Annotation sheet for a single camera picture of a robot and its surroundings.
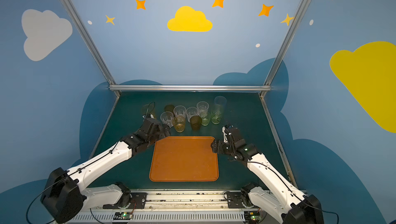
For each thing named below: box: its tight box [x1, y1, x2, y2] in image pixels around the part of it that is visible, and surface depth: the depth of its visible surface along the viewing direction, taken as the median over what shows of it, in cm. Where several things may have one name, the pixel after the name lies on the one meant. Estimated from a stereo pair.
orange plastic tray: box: [149, 136, 219, 183], surface depth 88 cm
